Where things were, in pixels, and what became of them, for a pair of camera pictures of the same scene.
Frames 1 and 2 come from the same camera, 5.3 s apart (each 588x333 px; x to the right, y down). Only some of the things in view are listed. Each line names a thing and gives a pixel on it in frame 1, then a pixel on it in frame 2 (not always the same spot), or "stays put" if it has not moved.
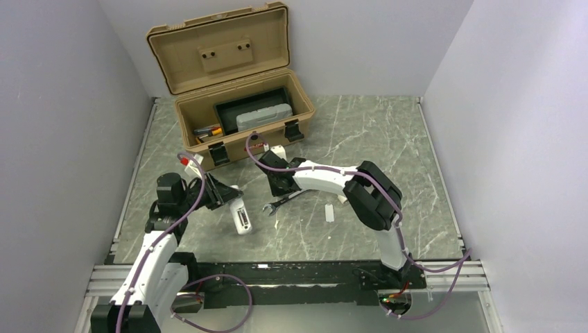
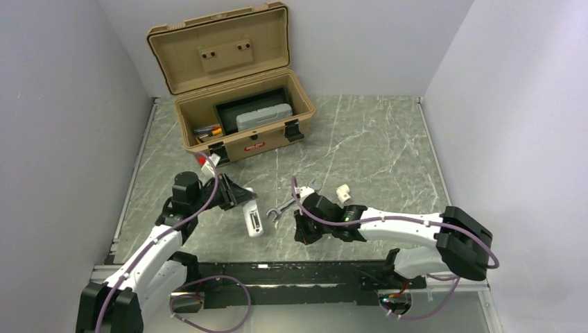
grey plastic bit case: [263, 116] stays put
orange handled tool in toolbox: [211, 131] stays put
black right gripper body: [276, 190] to [310, 230]
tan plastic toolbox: [218, 59] stays put
